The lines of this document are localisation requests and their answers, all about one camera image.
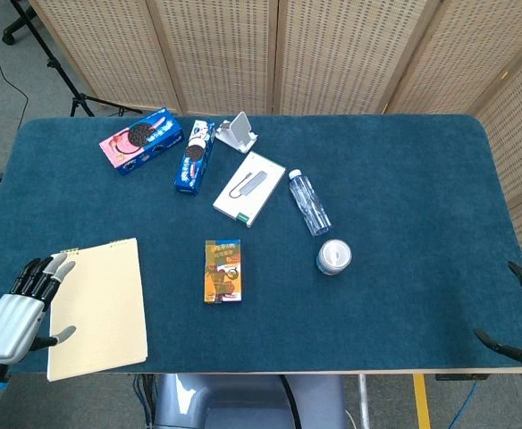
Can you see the cream yellow notepad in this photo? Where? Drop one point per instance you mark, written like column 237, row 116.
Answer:
column 100, row 308

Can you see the blue carpet table mat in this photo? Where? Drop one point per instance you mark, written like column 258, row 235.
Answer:
column 377, row 304

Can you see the white USB hub box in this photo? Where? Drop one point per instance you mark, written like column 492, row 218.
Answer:
column 250, row 190

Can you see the clear plastic water bottle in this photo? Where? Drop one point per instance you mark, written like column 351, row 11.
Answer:
column 310, row 203

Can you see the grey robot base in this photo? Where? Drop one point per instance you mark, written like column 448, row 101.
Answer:
column 243, row 402

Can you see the metal table leg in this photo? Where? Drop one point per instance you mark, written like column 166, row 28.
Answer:
column 363, row 400

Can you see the orange and blue snack box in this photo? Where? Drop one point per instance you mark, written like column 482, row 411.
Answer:
column 224, row 272

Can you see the white-lidded jar with blue label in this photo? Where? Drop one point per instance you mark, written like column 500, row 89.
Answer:
column 334, row 257

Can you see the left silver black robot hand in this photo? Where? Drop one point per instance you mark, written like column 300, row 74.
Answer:
column 13, row 324

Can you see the white folding phone stand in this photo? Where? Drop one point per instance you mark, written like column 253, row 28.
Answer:
column 238, row 132

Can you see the narrow blue Oreo box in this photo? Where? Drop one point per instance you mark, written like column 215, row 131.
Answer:
column 192, row 161

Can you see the pink and blue Oreo box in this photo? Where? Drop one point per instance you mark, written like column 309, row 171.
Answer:
column 142, row 140

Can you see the black tripod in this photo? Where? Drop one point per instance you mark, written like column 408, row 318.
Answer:
column 60, row 73

